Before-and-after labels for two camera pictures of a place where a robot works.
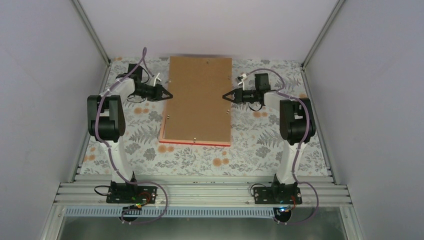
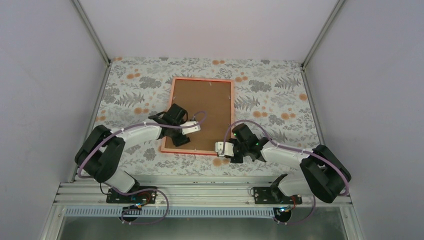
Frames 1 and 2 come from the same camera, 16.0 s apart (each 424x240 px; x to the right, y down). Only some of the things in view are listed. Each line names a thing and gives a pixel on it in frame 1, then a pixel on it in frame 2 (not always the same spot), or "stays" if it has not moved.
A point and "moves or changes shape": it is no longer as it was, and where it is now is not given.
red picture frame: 206,121 to 232,108
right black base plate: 282,194 stays
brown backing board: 197,110 moves or changes shape
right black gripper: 238,96 to 240,160
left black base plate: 133,194 stays
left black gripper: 157,92 to 178,142
